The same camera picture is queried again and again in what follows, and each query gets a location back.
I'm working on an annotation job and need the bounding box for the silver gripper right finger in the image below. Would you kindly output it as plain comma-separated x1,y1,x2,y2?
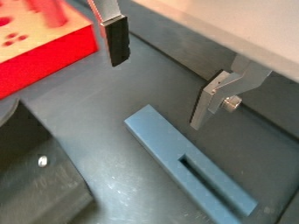
191,55,272,130

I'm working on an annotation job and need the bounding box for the blue double-square peg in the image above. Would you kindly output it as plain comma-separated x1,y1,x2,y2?
125,105,257,224

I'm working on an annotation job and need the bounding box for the red peg board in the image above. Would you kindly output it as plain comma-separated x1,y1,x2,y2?
0,0,99,99

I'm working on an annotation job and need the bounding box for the black curved holder stand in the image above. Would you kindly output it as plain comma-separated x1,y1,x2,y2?
0,100,92,224

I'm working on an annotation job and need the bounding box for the red hexagonal peg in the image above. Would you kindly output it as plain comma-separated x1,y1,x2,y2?
24,0,68,28

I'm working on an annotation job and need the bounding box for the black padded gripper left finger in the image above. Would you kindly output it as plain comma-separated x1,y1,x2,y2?
88,0,131,67

